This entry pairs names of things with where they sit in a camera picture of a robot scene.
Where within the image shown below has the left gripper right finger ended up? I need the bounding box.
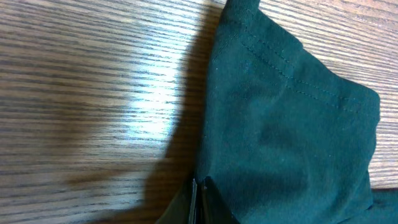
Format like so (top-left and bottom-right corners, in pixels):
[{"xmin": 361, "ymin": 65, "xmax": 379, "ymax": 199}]
[{"xmin": 198, "ymin": 177, "xmax": 239, "ymax": 224}]

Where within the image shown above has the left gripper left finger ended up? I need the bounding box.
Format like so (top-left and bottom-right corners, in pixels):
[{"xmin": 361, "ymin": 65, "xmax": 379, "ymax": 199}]
[{"xmin": 156, "ymin": 178, "xmax": 197, "ymax": 224}]

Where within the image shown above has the black t-shirt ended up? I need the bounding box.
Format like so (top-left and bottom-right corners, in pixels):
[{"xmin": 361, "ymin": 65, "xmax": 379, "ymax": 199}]
[{"xmin": 195, "ymin": 0, "xmax": 397, "ymax": 224}]

